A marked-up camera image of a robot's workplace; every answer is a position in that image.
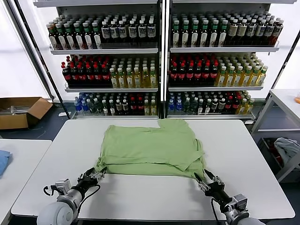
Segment green printed t-shirt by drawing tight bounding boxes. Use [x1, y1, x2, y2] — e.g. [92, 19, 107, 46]
[94, 118, 207, 180]

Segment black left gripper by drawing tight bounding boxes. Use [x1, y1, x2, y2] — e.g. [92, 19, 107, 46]
[76, 166, 108, 191]

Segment blue folded cloth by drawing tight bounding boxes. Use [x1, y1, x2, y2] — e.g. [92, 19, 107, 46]
[0, 150, 13, 177]

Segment long black left gripper cable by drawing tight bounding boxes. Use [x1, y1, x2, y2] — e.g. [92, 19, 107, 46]
[76, 184, 102, 213]

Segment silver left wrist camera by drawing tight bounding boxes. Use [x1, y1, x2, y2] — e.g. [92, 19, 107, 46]
[55, 179, 72, 195]

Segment dark storage bin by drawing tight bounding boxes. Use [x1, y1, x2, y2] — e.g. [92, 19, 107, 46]
[260, 137, 300, 183]

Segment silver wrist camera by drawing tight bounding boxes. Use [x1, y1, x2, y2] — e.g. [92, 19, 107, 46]
[55, 179, 72, 195]
[232, 194, 248, 213]

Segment grey blue cloth pile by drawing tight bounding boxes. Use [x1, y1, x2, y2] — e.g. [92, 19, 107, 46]
[273, 137, 300, 169]

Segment white metal shelf rack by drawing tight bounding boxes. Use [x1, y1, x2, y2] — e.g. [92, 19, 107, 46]
[165, 0, 296, 121]
[32, 0, 165, 120]

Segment dark tea bottle green cap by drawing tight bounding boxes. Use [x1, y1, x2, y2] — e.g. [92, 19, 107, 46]
[199, 20, 210, 47]
[217, 20, 228, 47]
[82, 22, 94, 50]
[190, 20, 200, 47]
[56, 22, 67, 50]
[74, 22, 85, 50]
[91, 22, 103, 50]
[65, 22, 76, 50]
[209, 20, 219, 47]
[48, 22, 58, 50]
[171, 20, 181, 47]
[180, 20, 190, 47]

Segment dark green soda bottle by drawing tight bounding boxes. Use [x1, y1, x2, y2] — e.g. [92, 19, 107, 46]
[182, 97, 191, 115]
[95, 98, 103, 116]
[88, 98, 97, 116]
[190, 97, 198, 115]

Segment grey packaged parts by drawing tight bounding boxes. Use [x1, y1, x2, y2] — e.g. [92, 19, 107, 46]
[3, 105, 31, 116]

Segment open cardboard box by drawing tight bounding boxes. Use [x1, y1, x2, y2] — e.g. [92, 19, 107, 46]
[0, 97, 53, 130]

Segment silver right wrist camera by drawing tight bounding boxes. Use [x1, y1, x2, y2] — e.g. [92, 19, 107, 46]
[232, 194, 248, 213]

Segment red cloth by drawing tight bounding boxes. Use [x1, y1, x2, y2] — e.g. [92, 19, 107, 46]
[268, 140, 283, 166]

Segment red cap cola bottle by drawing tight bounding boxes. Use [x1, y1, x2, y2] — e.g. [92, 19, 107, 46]
[225, 96, 233, 115]
[77, 64, 87, 88]
[101, 64, 111, 88]
[186, 62, 195, 86]
[93, 64, 103, 88]
[61, 62, 72, 88]
[129, 97, 137, 116]
[209, 62, 219, 86]
[85, 64, 95, 88]
[178, 62, 187, 86]
[136, 97, 144, 116]
[169, 62, 179, 86]
[232, 95, 240, 115]
[69, 64, 80, 88]
[194, 62, 203, 86]
[202, 62, 211, 86]

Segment dark bottle pale label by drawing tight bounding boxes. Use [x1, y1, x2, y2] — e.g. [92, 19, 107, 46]
[115, 99, 123, 116]
[210, 98, 219, 115]
[218, 98, 226, 115]
[121, 99, 129, 116]

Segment dark bottle beige label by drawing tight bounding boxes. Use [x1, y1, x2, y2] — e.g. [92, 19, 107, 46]
[237, 19, 248, 47]
[227, 19, 239, 47]

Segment dark bottle white blue label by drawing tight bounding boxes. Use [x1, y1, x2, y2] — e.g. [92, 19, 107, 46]
[101, 20, 111, 49]
[147, 19, 158, 49]
[127, 20, 138, 49]
[246, 18, 257, 47]
[137, 19, 148, 49]
[118, 20, 128, 49]
[271, 19, 285, 47]
[110, 20, 119, 49]
[263, 19, 275, 47]
[255, 18, 267, 47]

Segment white metal frame table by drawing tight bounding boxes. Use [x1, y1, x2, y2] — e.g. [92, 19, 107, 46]
[250, 88, 300, 182]

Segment black slanted frame pole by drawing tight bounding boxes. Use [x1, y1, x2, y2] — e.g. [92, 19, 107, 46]
[254, 30, 300, 122]
[11, 0, 72, 120]

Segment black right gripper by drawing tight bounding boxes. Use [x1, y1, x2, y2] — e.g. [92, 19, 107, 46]
[194, 168, 229, 205]

